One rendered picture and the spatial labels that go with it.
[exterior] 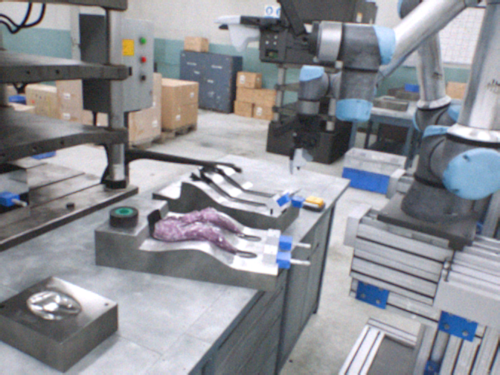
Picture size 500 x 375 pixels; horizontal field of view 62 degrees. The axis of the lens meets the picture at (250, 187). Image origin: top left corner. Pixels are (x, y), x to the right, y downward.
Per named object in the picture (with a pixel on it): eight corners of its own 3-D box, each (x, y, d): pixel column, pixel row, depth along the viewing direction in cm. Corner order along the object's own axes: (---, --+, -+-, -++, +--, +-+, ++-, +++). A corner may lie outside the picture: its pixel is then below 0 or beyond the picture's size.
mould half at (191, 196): (299, 216, 162) (303, 183, 157) (274, 242, 139) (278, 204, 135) (189, 188, 180) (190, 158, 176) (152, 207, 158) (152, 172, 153)
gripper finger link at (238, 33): (213, 43, 82) (259, 49, 84) (216, 11, 81) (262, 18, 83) (211, 45, 85) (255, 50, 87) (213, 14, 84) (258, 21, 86)
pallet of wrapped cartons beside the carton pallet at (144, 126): (166, 143, 573) (167, 72, 542) (128, 155, 503) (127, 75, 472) (95, 129, 615) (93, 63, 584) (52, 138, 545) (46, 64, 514)
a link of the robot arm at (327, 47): (342, 18, 82) (337, 27, 90) (319, 17, 82) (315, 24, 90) (337, 59, 83) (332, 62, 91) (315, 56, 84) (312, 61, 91)
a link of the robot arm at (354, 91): (364, 116, 98) (372, 67, 94) (373, 124, 87) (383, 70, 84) (330, 112, 98) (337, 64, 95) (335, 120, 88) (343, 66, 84)
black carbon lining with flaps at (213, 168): (280, 200, 157) (283, 176, 154) (264, 214, 143) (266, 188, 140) (201, 181, 170) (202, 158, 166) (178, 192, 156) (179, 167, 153)
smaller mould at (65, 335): (118, 329, 92) (117, 302, 90) (63, 373, 79) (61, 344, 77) (52, 300, 100) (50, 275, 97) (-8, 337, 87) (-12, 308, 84)
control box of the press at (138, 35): (155, 295, 240) (160, 21, 191) (119, 325, 213) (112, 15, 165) (126, 284, 248) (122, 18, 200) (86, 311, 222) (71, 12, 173)
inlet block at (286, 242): (309, 250, 129) (311, 234, 128) (309, 258, 125) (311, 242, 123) (266, 244, 131) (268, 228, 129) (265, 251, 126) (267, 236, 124)
